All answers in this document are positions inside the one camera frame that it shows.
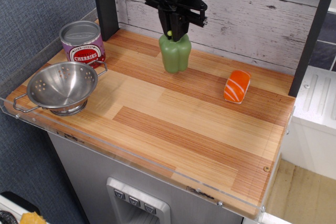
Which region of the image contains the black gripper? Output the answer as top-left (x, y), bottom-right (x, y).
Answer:
top-left (145, 0), bottom-right (207, 41)

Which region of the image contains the green toy bell pepper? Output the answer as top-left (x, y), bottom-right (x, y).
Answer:
top-left (159, 34), bottom-right (192, 73)

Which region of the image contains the salmon sushi toy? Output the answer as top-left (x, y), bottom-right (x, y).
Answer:
top-left (223, 70), bottom-right (251, 104)

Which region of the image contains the cherries tin can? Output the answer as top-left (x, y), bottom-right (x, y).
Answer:
top-left (59, 20), bottom-right (106, 68)

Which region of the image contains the small steel colander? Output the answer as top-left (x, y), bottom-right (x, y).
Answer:
top-left (13, 60), bottom-right (108, 116)

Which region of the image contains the white toy sink counter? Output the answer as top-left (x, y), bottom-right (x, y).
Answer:
top-left (280, 66), bottom-right (335, 179)

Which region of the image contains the silver toy fridge cabinet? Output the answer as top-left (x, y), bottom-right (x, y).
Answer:
top-left (49, 133), bottom-right (243, 223)

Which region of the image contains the black left frame post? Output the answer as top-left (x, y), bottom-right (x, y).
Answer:
top-left (95, 0), bottom-right (119, 41)

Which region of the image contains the black frame post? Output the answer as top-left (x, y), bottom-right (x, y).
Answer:
top-left (288, 0), bottom-right (332, 98)
top-left (95, 0), bottom-right (119, 41)

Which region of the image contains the black right frame post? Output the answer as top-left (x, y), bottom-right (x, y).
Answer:
top-left (288, 0), bottom-right (332, 98)

